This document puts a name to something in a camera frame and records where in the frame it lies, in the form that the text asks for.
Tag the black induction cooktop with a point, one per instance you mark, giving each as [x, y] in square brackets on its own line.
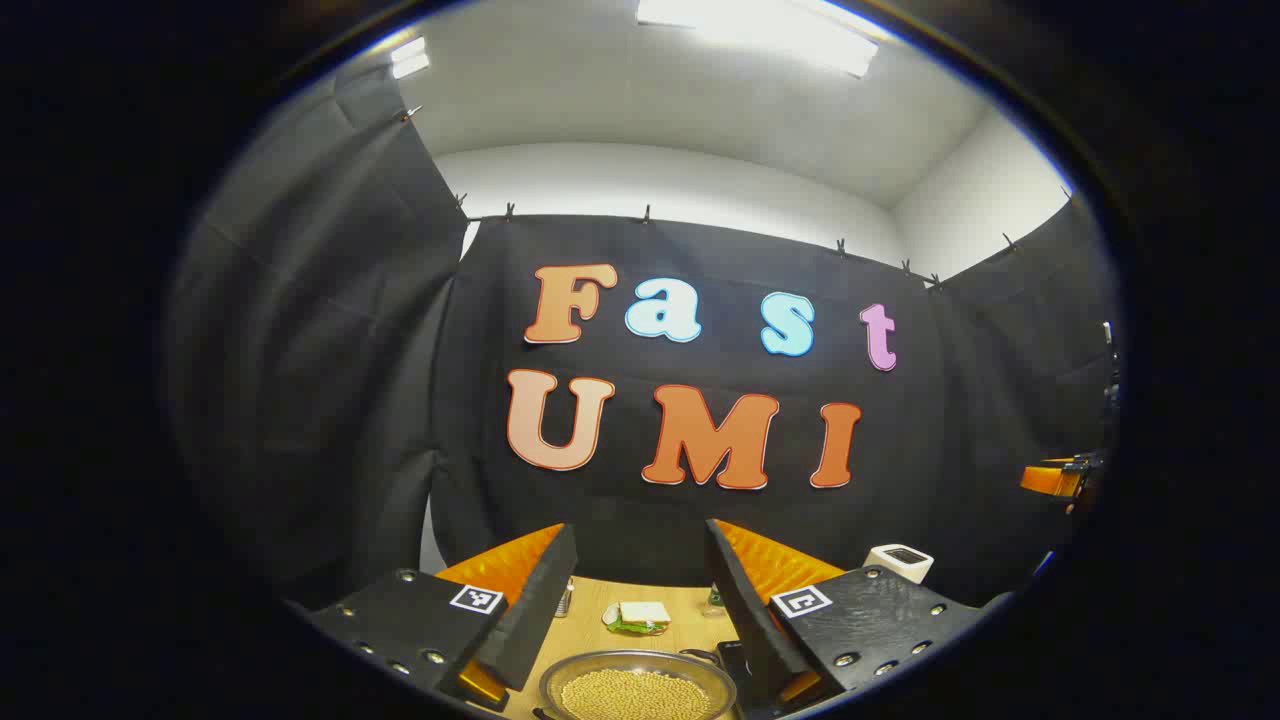
[730, 660]

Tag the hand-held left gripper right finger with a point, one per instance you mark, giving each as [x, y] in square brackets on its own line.
[745, 620]

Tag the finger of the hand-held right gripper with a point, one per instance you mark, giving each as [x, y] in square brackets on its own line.
[1048, 479]

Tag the sandwich with lettuce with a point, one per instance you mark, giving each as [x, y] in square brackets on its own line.
[640, 615]

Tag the clear plastic water bottle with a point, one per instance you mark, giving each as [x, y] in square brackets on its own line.
[713, 600]

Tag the black backdrop cloth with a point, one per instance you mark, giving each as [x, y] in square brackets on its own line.
[400, 400]

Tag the ceiling light panel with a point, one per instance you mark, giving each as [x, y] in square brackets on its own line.
[410, 58]

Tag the steel pot with soybeans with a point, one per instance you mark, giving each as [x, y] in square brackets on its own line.
[640, 695]

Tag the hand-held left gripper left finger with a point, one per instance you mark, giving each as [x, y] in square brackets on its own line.
[540, 610]

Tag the white toaster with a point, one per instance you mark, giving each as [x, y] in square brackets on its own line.
[900, 562]

